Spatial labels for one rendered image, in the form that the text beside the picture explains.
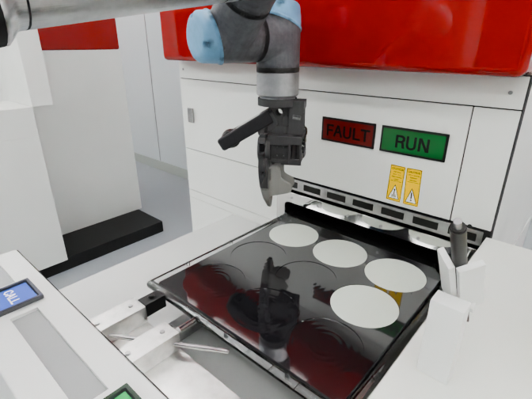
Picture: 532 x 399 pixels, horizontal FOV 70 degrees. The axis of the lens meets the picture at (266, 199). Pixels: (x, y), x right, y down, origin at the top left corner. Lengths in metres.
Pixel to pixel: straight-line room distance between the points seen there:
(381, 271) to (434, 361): 0.30
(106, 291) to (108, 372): 0.38
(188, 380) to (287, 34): 0.52
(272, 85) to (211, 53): 0.13
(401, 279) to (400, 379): 0.28
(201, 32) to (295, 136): 0.24
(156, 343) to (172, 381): 0.05
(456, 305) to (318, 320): 0.24
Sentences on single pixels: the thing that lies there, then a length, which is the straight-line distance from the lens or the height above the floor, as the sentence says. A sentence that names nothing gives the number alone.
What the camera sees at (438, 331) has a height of 1.02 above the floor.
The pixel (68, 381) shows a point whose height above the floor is 0.96.
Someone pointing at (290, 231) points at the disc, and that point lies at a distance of 0.79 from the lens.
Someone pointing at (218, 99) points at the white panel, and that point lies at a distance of 1.01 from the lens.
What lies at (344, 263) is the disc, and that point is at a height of 0.90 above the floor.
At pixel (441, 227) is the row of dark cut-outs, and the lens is 0.74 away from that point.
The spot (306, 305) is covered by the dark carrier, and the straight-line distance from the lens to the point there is 0.59.
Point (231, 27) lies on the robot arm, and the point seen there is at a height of 1.28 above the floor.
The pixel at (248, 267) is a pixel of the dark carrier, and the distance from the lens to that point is 0.67.
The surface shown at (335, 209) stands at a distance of 0.82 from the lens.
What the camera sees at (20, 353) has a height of 0.96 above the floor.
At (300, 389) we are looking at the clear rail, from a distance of 0.48.
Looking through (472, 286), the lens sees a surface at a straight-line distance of 0.39.
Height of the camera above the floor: 1.26
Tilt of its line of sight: 23 degrees down
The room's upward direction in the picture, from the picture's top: straight up
